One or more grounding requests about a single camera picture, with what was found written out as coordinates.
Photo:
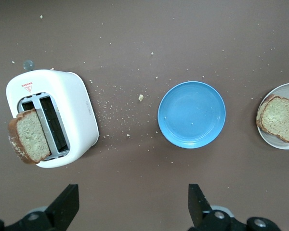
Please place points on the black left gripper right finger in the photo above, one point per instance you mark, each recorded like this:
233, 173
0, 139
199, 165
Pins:
200, 214

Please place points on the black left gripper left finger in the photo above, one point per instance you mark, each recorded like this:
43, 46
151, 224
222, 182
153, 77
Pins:
57, 209

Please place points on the brown crusted bread slice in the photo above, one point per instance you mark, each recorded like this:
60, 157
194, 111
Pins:
30, 137
279, 118

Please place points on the blue plate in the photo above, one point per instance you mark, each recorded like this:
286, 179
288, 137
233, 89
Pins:
191, 115

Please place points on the beige plate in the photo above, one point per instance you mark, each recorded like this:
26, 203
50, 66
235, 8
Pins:
269, 142

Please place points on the white two-slot toaster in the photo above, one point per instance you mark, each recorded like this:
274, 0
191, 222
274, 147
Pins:
72, 108

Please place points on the bread crumb chunk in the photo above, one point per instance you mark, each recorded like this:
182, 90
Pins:
141, 98

